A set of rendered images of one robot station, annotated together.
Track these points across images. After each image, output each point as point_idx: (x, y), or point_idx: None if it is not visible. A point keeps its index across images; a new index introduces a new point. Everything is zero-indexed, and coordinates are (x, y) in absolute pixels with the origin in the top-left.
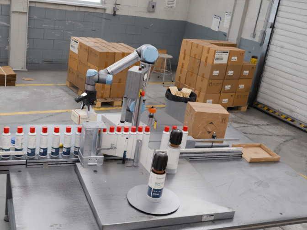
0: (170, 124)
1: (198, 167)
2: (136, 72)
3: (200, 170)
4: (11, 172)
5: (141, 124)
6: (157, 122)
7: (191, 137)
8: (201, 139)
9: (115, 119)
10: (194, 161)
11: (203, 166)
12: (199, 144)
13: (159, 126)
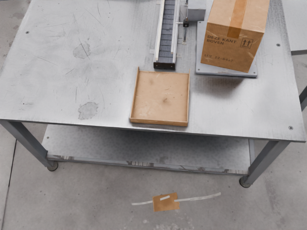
0: (288, 31)
1: (142, 7)
2: None
3: (134, 5)
4: None
5: None
6: (293, 17)
7: (198, 7)
8: (175, 1)
9: None
10: (157, 9)
11: (143, 12)
12: (198, 29)
13: (277, 14)
